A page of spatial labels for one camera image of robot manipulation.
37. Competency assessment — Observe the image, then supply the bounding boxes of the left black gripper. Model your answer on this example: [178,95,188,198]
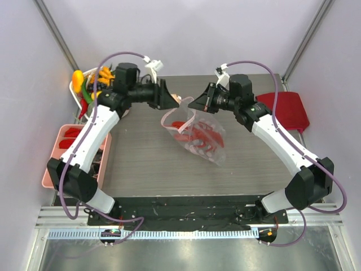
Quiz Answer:
[128,77,179,110]

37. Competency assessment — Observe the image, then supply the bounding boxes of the beige toy garlic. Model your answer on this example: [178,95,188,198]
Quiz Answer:
[171,94,182,104]

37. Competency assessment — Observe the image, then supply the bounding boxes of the red plastic lobster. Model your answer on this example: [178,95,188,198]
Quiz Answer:
[173,121,224,158]

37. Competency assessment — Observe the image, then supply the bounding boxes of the clear zip top bag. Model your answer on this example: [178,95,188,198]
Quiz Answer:
[160,94,226,166]

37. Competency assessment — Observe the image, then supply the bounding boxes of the black toy grapes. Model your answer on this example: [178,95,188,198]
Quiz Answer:
[87,82,99,93]

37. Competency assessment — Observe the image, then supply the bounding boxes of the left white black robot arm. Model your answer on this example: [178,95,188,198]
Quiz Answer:
[47,60,179,225]

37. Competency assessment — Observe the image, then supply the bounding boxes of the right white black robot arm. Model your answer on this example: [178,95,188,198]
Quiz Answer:
[188,74,334,223]

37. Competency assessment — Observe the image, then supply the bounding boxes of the yellow toy lemon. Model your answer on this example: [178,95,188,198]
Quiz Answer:
[91,90,102,100]

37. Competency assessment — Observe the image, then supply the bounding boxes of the red toy chili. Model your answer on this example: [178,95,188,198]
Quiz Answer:
[78,98,89,120]

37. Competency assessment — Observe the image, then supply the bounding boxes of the green toy chili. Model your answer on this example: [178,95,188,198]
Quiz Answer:
[81,78,93,104]

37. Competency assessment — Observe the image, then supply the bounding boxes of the red folded cloth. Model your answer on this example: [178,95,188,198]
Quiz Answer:
[255,91,310,134]

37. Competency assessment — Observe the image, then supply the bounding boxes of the white plastic basket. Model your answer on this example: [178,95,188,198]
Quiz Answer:
[69,67,96,124]

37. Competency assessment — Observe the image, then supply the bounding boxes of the yellow orange toy pepper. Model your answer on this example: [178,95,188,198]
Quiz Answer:
[72,70,84,93]

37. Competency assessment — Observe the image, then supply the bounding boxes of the pink compartment tray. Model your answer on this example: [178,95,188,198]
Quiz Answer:
[41,123,113,189]

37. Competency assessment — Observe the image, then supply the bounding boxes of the red felt pieces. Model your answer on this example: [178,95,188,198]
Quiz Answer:
[59,127,82,149]

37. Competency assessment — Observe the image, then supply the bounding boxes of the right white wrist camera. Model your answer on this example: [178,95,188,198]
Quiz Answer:
[215,63,230,88]

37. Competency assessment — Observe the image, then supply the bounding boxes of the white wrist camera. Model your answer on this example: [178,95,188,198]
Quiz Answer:
[143,56,164,84]
[215,63,230,88]

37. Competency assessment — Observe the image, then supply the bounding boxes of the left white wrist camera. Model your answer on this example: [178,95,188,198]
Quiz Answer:
[143,56,164,84]

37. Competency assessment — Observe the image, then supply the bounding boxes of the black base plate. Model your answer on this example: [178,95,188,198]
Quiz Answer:
[53,194,323,233]

